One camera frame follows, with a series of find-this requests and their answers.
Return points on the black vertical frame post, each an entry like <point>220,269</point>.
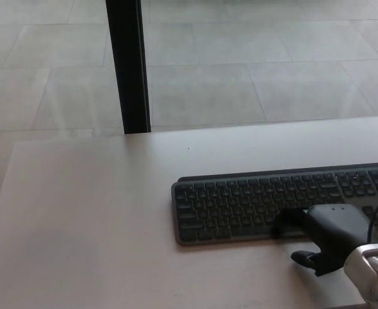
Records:
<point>127,64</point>

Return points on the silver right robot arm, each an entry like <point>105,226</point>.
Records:
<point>373,277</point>

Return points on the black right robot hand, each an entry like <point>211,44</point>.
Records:
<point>330,231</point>

